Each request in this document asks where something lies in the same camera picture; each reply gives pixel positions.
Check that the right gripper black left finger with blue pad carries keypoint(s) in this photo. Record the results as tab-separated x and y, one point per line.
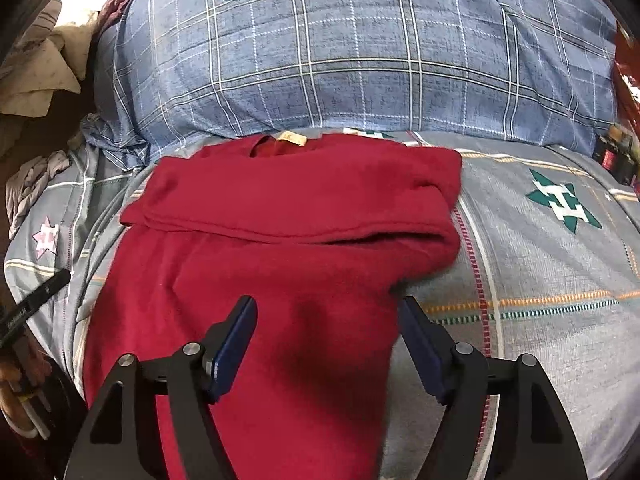
120	437

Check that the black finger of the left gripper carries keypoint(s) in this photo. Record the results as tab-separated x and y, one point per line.
14	322

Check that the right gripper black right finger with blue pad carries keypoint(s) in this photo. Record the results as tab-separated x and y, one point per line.
533	437

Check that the red knit sweater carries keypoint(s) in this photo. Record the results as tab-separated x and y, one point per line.
319	235

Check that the grey crumpled cloth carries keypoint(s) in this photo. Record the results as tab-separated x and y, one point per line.
25	187

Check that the grey plaid bed sheet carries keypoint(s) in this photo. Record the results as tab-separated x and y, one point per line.
549	264

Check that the beige cloth pile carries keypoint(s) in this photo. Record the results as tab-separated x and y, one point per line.
49	57

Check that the dark bottles at bedside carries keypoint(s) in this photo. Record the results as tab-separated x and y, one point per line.
618	153

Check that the blue plaid pillow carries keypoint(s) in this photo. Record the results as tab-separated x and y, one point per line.
173	71

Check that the red plastic bag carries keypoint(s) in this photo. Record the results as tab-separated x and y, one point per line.
626	77

